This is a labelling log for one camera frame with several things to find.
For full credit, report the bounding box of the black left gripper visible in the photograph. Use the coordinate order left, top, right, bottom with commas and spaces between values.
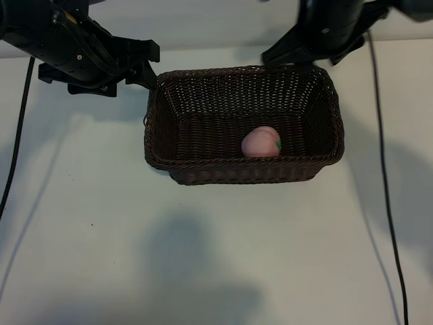
30, 3, 160, 90

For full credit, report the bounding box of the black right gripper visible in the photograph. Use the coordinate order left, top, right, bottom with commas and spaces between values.
260, 0, 373, 68

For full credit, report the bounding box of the dark brown wicker basket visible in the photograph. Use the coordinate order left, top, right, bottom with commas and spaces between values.
141, 64, 345, 186

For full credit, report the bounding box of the pink peach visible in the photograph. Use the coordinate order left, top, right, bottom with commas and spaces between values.
241, 125, 282, 158

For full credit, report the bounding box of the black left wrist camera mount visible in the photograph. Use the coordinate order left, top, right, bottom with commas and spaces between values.
38, 62, 118, 100

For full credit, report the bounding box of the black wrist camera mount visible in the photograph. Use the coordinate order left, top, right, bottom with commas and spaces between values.
329, 35, 366, 67
38, 62, 118, 100

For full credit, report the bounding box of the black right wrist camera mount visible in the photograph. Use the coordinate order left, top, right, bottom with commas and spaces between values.
329, 35, 366, 67

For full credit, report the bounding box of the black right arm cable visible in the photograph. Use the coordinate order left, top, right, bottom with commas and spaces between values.
367, 28, 409, 325

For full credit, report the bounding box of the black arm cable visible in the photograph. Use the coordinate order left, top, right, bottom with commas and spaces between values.
0, 56, 37, 219
367, 28, 409, 325

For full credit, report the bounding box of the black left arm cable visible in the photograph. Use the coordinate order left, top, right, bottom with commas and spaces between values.
0, 56, 37, 219

